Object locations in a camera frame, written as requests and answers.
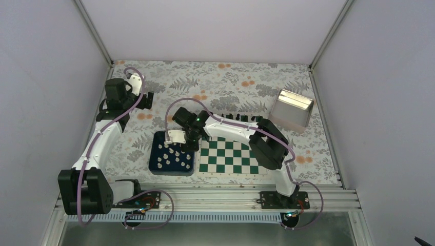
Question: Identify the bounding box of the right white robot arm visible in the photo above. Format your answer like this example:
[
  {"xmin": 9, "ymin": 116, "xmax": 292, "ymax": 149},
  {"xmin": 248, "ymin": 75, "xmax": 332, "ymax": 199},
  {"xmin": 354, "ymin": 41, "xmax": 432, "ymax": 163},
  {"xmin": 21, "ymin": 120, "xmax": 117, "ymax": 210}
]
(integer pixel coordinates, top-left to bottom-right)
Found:
[{"xmin": 165, "ymin": 107, "xmax": 299, "ymax": 209}]

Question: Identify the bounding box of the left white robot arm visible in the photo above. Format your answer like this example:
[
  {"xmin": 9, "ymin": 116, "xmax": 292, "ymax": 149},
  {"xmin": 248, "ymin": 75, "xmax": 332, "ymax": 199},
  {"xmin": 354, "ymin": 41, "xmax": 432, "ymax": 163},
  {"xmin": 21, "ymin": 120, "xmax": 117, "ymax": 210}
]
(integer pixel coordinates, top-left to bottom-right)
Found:
[{"xmin": 57, "ymin": 73, "xmax": 154, "ymax": 215}]

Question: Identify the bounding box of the green white chess board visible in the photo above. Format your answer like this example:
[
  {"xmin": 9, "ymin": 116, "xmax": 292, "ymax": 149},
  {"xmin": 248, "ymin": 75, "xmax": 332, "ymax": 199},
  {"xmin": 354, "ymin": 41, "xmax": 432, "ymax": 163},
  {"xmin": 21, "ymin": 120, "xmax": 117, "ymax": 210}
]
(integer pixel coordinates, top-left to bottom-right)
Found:
[{"xmin": 198, "ymin": 113, "xmax": 269, "ymax": 176}]

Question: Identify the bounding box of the black chess pieces row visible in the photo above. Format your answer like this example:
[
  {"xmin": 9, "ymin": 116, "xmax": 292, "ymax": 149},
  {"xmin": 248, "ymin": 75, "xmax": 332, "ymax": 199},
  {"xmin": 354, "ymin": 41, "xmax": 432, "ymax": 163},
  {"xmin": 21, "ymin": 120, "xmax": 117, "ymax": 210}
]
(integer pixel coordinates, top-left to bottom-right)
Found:
[{"xmin": 220, "ymin": 113, "xmax": 264, "ymax": 122}]

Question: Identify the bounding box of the dark blue plastic tray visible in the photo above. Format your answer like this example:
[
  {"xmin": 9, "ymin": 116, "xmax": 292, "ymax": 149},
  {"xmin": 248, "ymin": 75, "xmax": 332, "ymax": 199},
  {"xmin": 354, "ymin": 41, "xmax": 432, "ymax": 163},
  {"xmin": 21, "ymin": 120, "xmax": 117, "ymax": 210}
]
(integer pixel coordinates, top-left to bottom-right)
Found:
[{"xmin": 148, "ymin": 131, "xmax": 195, "ymax": 176}]

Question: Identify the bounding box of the floral patterned table mat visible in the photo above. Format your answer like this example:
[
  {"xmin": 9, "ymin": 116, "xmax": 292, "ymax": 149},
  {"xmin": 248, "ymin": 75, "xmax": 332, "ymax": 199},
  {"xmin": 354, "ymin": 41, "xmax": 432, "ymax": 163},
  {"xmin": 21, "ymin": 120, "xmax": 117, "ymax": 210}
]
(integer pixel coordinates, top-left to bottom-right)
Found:
[{"xmin": 81, "ymin": 60, "xmax": 342, "ymax": 186}]

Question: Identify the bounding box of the silver metal tin box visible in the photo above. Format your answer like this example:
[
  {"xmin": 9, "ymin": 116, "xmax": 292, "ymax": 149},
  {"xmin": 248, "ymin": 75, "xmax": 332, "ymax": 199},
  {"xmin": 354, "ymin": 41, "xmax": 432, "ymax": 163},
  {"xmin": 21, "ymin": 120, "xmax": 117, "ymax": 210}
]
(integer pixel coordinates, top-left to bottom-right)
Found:
[{"xmin": 268, "ymin": 89, "xmax": 314, "ymax": 134}]

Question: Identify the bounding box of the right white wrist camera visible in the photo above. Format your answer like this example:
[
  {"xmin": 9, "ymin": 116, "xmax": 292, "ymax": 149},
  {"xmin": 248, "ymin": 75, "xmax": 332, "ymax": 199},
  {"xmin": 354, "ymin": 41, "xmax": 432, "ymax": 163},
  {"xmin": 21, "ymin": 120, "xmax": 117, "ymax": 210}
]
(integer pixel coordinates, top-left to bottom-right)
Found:
[{"xmin": 165, "ymin": 130, "xmax": 186, "ymax": 144}]

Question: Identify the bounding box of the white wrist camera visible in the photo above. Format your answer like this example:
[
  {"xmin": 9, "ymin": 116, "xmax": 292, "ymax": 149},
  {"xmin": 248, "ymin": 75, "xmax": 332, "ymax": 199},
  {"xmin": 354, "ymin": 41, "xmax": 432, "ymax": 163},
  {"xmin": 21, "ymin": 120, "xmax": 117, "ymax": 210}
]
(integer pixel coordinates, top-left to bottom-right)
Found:
[
  {"xmin": 126, "ymin": 73, "xmax": 142, "ymax": 96},
  {"xmin": 165, "ymin": 130, "xmax": 186, "ymax": 144}
]

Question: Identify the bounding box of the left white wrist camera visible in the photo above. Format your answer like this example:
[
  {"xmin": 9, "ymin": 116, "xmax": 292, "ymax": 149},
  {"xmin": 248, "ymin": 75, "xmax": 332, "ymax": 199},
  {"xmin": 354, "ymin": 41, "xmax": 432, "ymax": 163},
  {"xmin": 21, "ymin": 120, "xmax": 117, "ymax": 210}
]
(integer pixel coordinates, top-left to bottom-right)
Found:
[{"xmin": 126, "ymin": 73, "xmax": 142, "ymax": 96}]

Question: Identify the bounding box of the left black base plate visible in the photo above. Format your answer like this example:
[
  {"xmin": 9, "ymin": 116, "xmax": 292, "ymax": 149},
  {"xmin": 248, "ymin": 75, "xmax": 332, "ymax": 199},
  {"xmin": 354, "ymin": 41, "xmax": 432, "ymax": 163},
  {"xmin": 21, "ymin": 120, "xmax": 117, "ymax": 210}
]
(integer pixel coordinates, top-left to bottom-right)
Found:
[{"xmin": 112, "ymin": 191, "xmax": 161, "ymax": 210}]

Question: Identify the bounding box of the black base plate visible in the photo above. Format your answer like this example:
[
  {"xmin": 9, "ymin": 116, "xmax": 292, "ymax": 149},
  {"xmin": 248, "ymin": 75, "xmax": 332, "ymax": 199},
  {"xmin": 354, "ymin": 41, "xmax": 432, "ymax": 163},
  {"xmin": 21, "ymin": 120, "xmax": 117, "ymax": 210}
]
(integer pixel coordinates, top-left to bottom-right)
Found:
[
  {"xmin": 112, "ymin": 191, "xmax": 161, "ymax": 210},
  {"xmin": 256, "ymin": 191, "xmax": 310, "ymax": 210}
]

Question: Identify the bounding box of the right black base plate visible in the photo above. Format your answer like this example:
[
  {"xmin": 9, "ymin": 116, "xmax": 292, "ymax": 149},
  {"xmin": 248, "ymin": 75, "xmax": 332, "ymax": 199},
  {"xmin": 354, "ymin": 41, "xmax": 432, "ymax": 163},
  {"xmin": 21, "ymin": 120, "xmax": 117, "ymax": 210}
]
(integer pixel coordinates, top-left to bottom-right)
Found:
[{"xmin": 256, "ymin": 191, "xmax": 310, "ymax": 210}]

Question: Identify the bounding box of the aluminium rail frame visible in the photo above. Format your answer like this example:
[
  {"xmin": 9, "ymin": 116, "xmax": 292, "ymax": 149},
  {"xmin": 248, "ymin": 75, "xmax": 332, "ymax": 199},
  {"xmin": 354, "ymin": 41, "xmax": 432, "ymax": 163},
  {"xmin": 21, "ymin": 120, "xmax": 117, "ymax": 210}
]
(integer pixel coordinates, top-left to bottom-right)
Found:
[{"xmin": 93, "ymin": 183, "xmax": 362, "ymax": 223}]

